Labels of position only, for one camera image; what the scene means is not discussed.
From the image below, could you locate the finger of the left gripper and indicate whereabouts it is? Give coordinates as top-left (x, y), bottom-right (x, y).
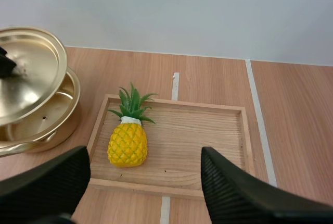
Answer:
top-left (0, 46), bottom-right (17, 79)

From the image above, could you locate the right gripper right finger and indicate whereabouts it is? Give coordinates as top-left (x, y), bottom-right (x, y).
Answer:
top-left (200, 145), bottom-right (333, 224)

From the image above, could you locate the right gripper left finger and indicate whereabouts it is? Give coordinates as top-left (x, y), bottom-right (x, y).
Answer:
top-left (0, 145), bottom-right (92, 224)

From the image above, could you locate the gold lid with black knob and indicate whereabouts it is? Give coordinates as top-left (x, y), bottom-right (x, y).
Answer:
top-left (0, 27), bottom-right (68, 127)

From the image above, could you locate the yellow toy pineapple green crown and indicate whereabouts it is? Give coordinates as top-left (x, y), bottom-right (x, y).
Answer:
top-left (107, 82), bottom-right (159, 169)

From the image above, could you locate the shallow wooden tray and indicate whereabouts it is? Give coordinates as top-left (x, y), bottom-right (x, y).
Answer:
top-left (85, 93), bottom-right (256, 201)

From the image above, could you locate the white backdrop board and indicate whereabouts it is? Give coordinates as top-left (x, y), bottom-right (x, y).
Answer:
top-left (0, 0), bottom-right (333, 67)

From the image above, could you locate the gold pot with two handles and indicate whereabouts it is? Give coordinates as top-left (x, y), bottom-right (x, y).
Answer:
top-left (0, 66), bottom-right (82, 157)

